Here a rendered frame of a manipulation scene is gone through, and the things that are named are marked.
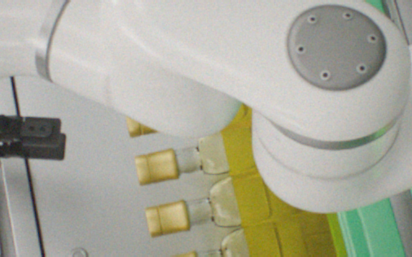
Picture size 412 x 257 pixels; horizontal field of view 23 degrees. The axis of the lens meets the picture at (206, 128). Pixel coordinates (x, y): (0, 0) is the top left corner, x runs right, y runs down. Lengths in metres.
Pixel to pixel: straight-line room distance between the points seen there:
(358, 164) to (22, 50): 0.25
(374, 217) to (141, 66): 0.42
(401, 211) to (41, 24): 0.44
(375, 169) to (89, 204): 0.64
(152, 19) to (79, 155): 0.67
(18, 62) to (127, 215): 0.54
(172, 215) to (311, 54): 0.53
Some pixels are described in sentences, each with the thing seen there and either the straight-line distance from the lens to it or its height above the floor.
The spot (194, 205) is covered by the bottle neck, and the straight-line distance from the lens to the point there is 1.10.
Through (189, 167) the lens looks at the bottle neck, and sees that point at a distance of 1.11.
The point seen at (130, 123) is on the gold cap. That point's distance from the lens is 1.12.
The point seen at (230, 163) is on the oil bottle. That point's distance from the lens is 1.09.
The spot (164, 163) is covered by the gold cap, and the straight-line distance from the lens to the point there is 1.10.
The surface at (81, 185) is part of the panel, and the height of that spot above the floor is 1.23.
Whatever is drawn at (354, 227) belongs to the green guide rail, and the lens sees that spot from 1.06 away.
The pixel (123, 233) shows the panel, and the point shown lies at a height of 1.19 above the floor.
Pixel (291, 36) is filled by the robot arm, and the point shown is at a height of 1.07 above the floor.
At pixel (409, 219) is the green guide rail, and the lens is 1.00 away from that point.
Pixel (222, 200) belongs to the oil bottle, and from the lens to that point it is 1.09.
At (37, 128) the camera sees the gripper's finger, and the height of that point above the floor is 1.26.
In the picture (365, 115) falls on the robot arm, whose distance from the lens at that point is 0.59.
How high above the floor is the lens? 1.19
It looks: 6 degrees down
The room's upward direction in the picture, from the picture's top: 101 degrees counter-clockwise
